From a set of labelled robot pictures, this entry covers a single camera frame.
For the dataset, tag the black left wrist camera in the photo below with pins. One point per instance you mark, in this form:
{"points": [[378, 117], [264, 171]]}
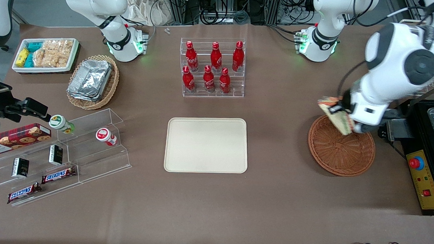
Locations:
{"points": [[342, 106]]}

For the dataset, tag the cream plastic serving tray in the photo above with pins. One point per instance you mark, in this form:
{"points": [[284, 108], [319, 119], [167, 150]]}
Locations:
{"points": [[206, 145]]}

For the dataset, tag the red emergency stop button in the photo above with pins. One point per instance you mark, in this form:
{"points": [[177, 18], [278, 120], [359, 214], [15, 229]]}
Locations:
{"points": [[416, 163]]}

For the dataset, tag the red cola bottle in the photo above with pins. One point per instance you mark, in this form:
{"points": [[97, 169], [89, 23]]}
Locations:
{"points": [[224, 82], [216, 58], [238, 57], [188, 81], [191, 58], [209, 81]]}

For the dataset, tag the red capped yogurt bottle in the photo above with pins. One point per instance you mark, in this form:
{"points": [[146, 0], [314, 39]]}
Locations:
{"points": [[105, 136]]}

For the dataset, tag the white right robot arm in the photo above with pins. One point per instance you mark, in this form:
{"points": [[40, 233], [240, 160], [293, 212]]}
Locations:
{"points": [[98, 2]]}

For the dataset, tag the triangle sandwich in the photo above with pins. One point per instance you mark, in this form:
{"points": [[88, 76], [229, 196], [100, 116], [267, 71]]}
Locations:
{"points": [[341, 122]]}

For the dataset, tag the teal snack packet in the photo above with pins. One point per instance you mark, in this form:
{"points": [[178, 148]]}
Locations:
{"points": [[29, 60], [34, 46]]}

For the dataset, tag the white rectangular snack tray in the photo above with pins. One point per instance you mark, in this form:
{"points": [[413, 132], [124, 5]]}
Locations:
{"points": [[42, 69]]}

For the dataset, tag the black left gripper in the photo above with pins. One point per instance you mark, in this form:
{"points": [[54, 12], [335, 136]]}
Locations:
{"points": [[346, 98]]}

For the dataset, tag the Snickers chocolate bar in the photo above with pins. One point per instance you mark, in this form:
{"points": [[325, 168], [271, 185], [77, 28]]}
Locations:
{"points": [[23, 193], [58, 175]]}

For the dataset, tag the aluminium frame post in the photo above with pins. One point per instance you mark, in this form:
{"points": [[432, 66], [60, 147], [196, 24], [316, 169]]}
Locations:
{"points": [[179, 5]]}

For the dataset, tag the stacked aluminium foil containers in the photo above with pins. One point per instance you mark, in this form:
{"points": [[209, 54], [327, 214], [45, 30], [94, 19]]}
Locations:
{"points": [[90, 79]]}

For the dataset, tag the beige cloth bag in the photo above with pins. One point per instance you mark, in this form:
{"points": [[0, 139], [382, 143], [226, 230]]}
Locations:
{"points": [[148, 7]]}

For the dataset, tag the red cookie box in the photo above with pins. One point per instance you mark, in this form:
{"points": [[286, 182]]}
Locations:
{"points": [[18, 138]]}

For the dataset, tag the oval wicker basket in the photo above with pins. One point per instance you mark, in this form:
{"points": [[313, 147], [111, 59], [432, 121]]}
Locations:
{"points": [[111, 86]]}

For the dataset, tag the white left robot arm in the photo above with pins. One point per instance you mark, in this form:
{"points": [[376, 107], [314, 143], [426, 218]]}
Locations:
{"points": [[396, 52]]}

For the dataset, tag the clear acrylic bottle rack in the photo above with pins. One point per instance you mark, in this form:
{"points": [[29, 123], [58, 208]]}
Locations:
{"points": [[210, 94]]}

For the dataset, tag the small black box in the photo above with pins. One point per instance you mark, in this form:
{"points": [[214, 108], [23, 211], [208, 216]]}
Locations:
{"points": [[20, 167], [56, 155]]}

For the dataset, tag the clear acrylic step shelf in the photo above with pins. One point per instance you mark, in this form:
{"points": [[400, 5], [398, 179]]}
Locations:
{"points": [[100, 157]]}

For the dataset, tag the clear rice cracker bag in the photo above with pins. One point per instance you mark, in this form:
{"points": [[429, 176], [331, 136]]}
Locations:
{"points": [[65, 52], [46, 54]]}

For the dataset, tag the yellow control panel box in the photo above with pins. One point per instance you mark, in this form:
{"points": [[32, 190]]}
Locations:
{"points": [[426, 180]]}

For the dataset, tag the round brown wicker basket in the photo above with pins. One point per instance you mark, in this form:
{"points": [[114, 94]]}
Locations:
{"points": [[338, 155]]}

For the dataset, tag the yellow snack packet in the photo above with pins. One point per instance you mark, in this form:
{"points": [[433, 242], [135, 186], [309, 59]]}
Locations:
{"points": [[22, 57]]}

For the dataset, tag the green capped yogurt bottle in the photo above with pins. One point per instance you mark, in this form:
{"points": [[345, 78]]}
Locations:
{"points": [[60, 123]]}

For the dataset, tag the black equipment stand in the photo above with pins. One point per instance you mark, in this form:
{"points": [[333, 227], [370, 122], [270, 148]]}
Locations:
{"points": [[420, 132]]}

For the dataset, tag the grey metal plate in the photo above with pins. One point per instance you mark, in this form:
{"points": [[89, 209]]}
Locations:
{"points": [[400, 130]]}

